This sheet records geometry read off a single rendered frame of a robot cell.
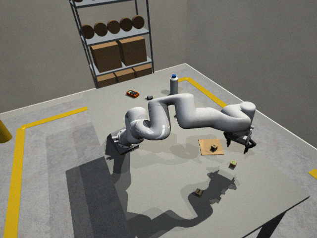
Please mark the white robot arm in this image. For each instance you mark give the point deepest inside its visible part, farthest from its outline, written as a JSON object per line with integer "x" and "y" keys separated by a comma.
{"x": 236, "y": 119}

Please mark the tan flat mat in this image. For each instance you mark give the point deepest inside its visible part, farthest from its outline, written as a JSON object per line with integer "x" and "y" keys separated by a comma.
{"x": 205, "y": 146}

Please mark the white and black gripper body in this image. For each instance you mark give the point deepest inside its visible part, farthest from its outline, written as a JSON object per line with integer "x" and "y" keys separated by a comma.
{"x": 248, "y": 134}

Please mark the white bottle with blue cap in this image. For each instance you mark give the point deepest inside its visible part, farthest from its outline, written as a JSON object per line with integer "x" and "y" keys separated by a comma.
{"x": 173, "y": 85}

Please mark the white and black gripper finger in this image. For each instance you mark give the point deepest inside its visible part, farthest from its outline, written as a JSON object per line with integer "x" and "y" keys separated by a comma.
{"x": 253, "y": 144}
{"x": 228, "y": 140}

